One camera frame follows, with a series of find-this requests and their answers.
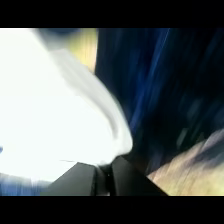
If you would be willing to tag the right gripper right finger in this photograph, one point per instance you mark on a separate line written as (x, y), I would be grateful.
(131, 181)

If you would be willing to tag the white garment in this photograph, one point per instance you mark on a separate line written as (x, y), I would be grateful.
(50, 116)

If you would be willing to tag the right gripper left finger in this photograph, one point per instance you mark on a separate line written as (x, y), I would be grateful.
(78, 181)

